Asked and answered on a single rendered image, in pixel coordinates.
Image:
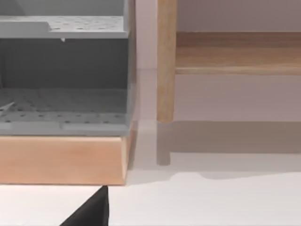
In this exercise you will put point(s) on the wooden open shelf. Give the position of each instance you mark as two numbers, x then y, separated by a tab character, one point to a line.
165	70

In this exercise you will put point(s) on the grey pierced drawer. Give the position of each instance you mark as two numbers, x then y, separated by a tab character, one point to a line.
63	113

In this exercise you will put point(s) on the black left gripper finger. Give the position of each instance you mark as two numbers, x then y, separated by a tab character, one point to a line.
96	209

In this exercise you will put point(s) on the pale wooden drawer front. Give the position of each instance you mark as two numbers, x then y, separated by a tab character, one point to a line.
61	160

